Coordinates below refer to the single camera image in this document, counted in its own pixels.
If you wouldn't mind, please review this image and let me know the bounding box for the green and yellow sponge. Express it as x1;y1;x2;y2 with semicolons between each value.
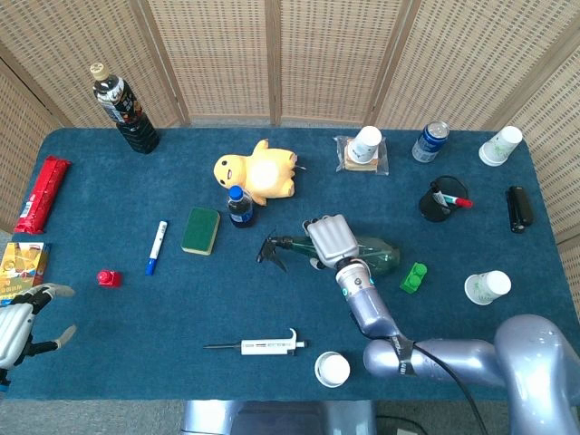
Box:
180;207;222;256

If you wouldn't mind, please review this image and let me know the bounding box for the yellow printed carton box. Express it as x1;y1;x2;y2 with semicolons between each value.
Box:
0;241;51;305

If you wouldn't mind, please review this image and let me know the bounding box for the black mesh pen holder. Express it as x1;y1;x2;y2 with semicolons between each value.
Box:
418;175;469;223

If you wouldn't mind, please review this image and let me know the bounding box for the blue carpet table cover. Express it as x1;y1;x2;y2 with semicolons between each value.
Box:
2;126;580;403

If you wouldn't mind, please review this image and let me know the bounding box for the green marker with red cap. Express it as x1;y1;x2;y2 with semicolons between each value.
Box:
440;192;474;209

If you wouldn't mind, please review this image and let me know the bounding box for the blue soda can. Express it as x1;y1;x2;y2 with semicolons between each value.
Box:
411;121;451;164

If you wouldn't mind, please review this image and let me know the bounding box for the blue flower paper cup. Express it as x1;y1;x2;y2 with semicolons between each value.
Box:
314;351;352;389

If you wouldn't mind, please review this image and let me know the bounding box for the lavender robot torso base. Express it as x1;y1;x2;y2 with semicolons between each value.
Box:
180;400;378;435

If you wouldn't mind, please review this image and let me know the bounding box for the green toy building block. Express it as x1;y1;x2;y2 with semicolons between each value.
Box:
399;263;429;295

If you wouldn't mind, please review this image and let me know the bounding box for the white marker with blue cap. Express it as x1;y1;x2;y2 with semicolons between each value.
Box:
144;220;169;276

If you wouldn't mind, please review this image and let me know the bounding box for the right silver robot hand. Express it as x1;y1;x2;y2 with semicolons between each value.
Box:
302;214;362;272

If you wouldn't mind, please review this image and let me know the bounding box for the black marker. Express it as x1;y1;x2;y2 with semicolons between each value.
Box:
430;184;452;215

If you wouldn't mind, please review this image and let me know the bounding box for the paper cup with blue emblem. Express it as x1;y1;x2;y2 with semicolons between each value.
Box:
351;125;383;165

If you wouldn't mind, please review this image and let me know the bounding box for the large dark tea bottle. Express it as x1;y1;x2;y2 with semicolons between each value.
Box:
89;63;160;156

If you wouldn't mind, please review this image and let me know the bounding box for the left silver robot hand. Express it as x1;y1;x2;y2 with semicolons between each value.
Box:
0;283;77;371

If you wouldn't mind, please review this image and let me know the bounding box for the plastic wrapped bread slice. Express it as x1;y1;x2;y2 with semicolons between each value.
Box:
333;134;390;176

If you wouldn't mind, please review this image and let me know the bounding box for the yellow plush toy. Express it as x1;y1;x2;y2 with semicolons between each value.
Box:
213;138;307;208

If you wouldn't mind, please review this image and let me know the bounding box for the green leaf paper cup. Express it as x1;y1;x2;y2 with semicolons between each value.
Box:
478;125;524;167
463;270;513;305

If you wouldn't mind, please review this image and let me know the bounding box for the green transparent spray bottle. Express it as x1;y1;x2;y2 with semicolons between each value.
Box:
256;234;401;276

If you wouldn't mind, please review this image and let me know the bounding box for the woven folding screen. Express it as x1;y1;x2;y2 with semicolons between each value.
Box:
0;0;580;282

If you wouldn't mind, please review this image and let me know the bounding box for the red toy building block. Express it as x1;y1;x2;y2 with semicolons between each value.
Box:
96;269;124;288

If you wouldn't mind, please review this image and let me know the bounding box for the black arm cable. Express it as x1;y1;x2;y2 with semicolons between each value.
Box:
410;339;478;435

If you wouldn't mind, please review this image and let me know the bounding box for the small cola bottle blue cap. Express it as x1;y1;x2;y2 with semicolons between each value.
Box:
227;184;255;229

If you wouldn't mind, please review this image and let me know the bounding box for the red snack package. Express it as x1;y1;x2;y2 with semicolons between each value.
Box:
13;155;73;236

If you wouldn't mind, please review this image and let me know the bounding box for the white laboratory pipette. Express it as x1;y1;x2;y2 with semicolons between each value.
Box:
202;327;310;357

